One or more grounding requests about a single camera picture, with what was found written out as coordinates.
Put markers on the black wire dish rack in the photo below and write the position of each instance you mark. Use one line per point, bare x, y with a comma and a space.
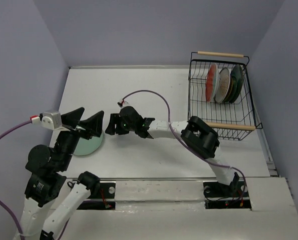
230, 120

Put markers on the small yellow brown plate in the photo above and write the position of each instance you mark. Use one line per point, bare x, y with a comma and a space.
232, 89

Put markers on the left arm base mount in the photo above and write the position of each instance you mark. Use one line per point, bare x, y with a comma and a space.
101, 200

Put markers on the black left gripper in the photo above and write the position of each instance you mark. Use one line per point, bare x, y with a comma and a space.
94, 123

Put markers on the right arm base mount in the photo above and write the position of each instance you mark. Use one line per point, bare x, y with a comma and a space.
218, 196

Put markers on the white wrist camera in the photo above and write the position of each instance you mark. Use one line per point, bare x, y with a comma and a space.
123, 103
52, 120

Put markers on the red teal floral plate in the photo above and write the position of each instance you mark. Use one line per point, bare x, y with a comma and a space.
212, 82

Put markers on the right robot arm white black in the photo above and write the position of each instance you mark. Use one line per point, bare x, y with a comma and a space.
194, 133

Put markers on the dark teal blossom plate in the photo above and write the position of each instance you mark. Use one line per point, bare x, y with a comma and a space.
237, 75

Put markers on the metal table rail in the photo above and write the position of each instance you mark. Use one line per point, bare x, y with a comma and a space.
111, 179

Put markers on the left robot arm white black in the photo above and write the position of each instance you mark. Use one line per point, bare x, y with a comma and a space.
46, 164

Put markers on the white sunburst pattern plate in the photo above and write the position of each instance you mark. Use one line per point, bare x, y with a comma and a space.
224, 83

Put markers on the light green flower plate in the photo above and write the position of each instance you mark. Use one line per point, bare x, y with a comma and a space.
86, 147

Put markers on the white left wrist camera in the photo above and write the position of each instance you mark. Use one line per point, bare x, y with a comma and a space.
52, 120

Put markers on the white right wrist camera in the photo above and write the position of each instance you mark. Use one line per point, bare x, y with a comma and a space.
123, 103

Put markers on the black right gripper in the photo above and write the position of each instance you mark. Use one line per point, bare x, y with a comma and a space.
111, 127

